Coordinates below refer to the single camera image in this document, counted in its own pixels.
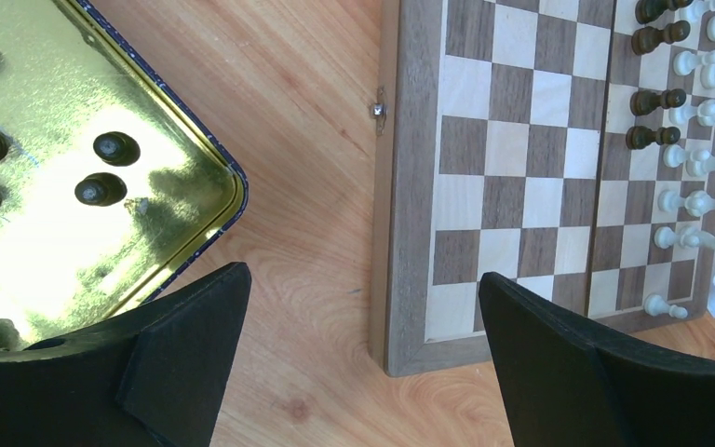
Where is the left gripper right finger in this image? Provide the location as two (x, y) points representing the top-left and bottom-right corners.
(479, 272), (715, 446)

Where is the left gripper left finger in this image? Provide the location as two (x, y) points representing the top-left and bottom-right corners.
(0, 262), (251, 446)

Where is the wooden folding chess board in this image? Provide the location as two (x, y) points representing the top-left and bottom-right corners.
(369, 1), (715, 376)

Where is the dark chess piece in tray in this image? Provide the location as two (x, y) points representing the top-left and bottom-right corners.
(92, 131), (141, 167)
(74, 172), (128, 207)

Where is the dark chess pawn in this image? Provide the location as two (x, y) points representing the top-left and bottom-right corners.
(626, 126), (681, 150)
(631, 20), (692, 56)
(629, 88), (687, 116)

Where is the left metal board clasp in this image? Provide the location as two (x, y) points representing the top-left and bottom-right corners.
(370, 86), (388, 137)

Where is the gold metal tray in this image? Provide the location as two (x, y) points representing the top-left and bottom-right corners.
(0, 1), (249, 351)

